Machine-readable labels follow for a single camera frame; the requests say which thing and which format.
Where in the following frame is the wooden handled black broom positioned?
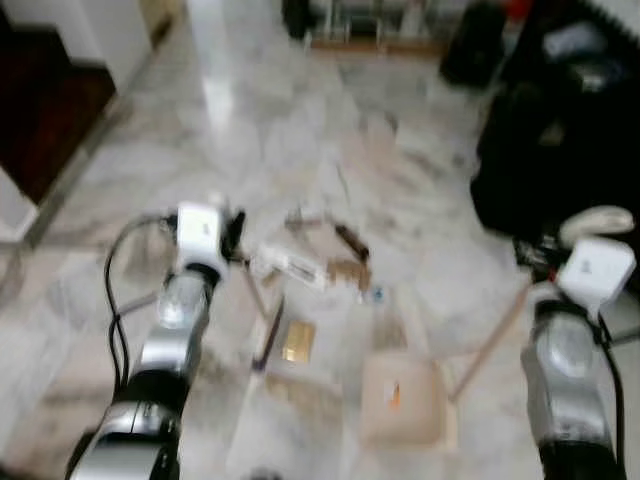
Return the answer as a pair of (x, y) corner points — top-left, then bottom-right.
(205, 192), (288, 373)

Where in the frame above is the small gold box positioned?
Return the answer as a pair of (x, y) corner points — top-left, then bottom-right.
(281, 319), (318, 364)

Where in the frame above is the cream dustpan with wooden handle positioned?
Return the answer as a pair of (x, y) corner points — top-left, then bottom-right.
(358, 205), (637, 453)

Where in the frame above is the white plastic packaging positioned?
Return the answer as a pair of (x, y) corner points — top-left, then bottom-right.
(248, 247), (329, 293)

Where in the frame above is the large black bag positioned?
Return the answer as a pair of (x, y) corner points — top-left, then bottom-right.
(470, 0), (640, 241)

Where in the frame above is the brown cardboard piece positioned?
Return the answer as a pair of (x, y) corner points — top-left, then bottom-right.
(285, 208), (373, 293)

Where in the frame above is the small black bag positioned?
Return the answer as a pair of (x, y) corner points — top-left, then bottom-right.
(438, 5), (508, 89)

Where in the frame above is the black round object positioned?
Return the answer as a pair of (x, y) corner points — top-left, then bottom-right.
(282, 0), (316, 41)

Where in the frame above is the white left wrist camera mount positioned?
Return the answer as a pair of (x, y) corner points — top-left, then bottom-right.
(175, 202), (229, 273)

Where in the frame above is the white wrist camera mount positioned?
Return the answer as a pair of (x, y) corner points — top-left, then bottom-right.
(175, 202), (229, 273)
(556, 237), (637, 309)

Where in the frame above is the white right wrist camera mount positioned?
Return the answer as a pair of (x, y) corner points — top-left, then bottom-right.
(556, 237), (637, 309)

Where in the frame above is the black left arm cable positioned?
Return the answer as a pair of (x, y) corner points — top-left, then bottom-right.
(103, 213), (181, 396)

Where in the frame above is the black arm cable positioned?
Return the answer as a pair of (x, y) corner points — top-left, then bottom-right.
(590, 300), (626, 471)
(103, 213), (181, 396)

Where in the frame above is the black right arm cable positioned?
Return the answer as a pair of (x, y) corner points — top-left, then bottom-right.
(590, 300), (626, 471)

